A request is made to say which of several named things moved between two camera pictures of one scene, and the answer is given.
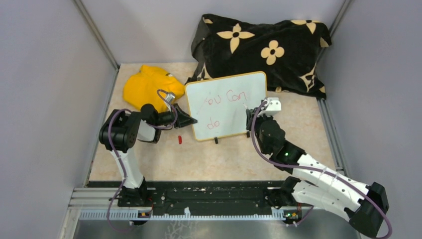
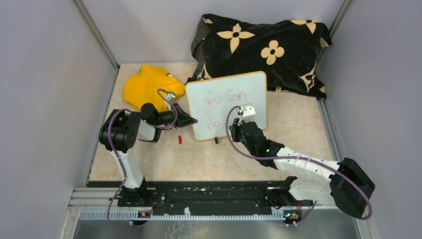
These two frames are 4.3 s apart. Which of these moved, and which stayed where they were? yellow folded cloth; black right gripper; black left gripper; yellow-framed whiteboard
Moved: black right gripper
Stayed: black left gripper; yellow folded cloth; yellow-framed whiteboard
